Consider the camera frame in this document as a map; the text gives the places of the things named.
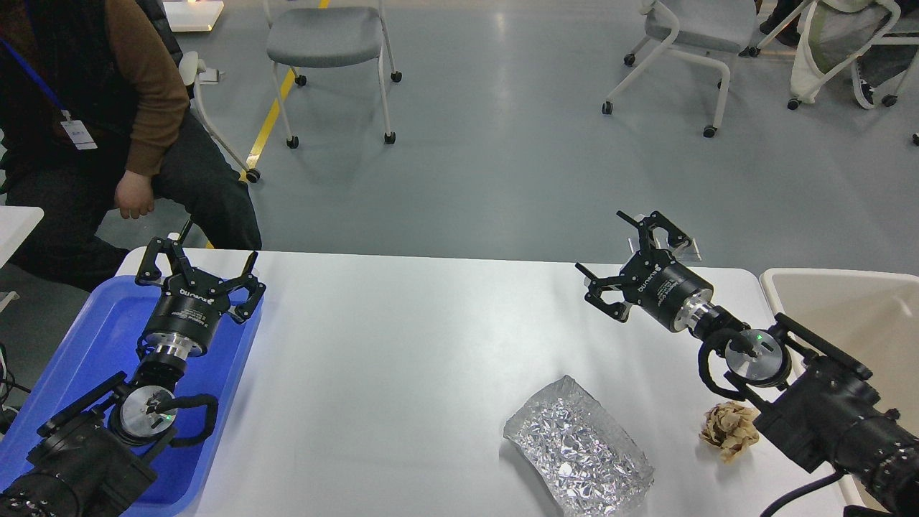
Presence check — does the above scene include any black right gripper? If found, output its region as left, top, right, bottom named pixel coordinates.
left=575, top=210, right=715, bottom=333

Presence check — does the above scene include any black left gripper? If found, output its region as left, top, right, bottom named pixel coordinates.
left=134, top=236, right=266, bottom=358

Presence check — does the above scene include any silver foil bag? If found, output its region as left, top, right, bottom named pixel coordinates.
left=503, top=376, right=656, bottom=516

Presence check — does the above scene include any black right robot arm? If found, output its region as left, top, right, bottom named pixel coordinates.
left=577, top=210, right=918, bottom=516

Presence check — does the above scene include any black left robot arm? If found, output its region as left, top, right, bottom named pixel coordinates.
left=2, top=238, right=266, bottom=516

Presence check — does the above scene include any person's hand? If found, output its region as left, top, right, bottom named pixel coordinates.
left=114, top=170, right=155, bottom=220

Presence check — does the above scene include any right floor outlet plate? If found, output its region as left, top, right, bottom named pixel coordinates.
left=672, top=238, right=703, bottom=262

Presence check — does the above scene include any blue plastic tray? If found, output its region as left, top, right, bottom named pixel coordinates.
left=0, top=275, right=264, bottom=517

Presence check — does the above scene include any crumpled brown paper ball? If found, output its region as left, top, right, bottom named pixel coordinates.
left=699, top=401, right=760, bottom=465

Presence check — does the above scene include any white side table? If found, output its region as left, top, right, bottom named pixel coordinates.
left=1, top=205, right=44, bottom=267

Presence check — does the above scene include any seated person in brown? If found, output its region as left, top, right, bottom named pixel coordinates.
left=1, top=1, right=263, bottom=292

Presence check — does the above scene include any white chair behind person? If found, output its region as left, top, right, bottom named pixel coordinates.
left=178, top=50, right=261, bottom=184

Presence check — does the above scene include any beige plastic bin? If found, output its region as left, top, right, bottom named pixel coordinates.
left=759, top=268, right=919, bottom=513

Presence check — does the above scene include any grey chair right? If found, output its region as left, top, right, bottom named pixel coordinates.
left=601, top=1, right=756, bottom=138

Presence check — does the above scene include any grey chair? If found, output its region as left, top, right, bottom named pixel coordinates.
left=601, top=1, right=756, bottom=138
left=262, top=1, right=403, bottom=149

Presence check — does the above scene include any grey chair centre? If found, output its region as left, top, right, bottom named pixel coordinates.
left=262, top=1, right=403, bottom=149

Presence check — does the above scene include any white box on floor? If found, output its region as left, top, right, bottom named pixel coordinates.
left=163, top=1, right=225, bottom=33

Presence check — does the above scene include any white chair far right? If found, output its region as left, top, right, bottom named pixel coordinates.
left=742, top=1, right=917, bottom=109

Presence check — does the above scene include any black cable bottom right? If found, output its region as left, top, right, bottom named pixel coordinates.
left=760, top=470, right=848, bottom=517

